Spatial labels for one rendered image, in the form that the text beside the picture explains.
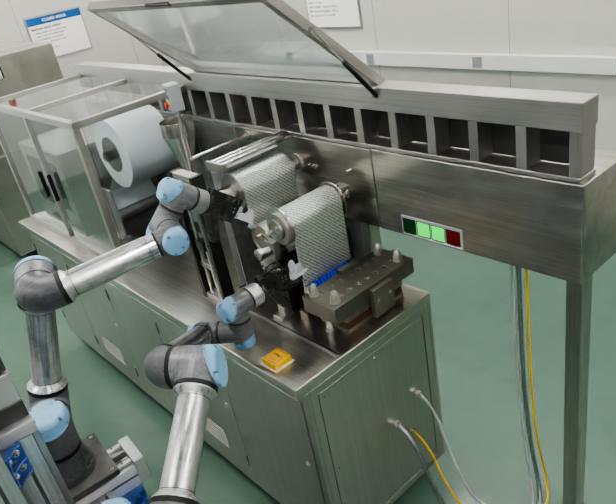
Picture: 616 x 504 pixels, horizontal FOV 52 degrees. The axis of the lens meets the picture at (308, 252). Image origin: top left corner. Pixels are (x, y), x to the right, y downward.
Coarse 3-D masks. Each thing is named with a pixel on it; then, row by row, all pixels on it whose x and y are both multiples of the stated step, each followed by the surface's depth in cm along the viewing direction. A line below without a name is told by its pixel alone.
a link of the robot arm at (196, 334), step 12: (192, 324) 210; (204, 324) 207; (216, 324) 207; (180, 336) 192; (192, 336) 193; (204, 336) 200; (216, 336) 206; (156, 348) 173; (156, 360) 167; (156, 372) 166; (156, 384) 168
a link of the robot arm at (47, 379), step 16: (32, 256) 181; (16, 272) 177; (48, 272) 174; (32, 320) 181; (48, 320) 183; (32, 336) 183; (48, 336) 184; (32, 352) 185; (48, 352) 186; (32, 368) 187; (48, 368) 187; (32, 384) 190; (48, 384) 189; (64, 384) 193; (32, 400) 190; (64, 400) 192
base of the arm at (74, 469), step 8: (80, 440) 189; (80, 448) 188; (88, 448) 193; (72, 456) 185; (80, 456) 187; (88, 456) 190; (56, 464) 183; (64, 464) 184; (72, 464) 185; (80, 464) 186; (88, 464) 190; (64, 472) 184; (72, 472) 185; (80, 472) 186; (88, 472) 188; (64, 480) 184; (72, 480) 185; (80, 480) 186
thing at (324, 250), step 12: (324, 228) 221; (336, 228) 225; (312, 240) 219; (324, 240) 223; (336, 240) 227; (300, 252) 216; (312, 252) 220; (324, 252) 224; (336, 252) 229; (348, 252) 233; (312, 264) 222; (324, 264) 226; (336, 264) 230; (312, 276) 223
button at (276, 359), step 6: (276, 348) 211; (270, 354) 208; (276, 354) 208; (282, 354) 207; (288, 354) 207; (264, 360) 207; (270, 360) 205; (276, 360) 205; (282, 360) 205; (288, 360) 206; (270, 366) 205; (276, 366) 203; (282, 366) 205
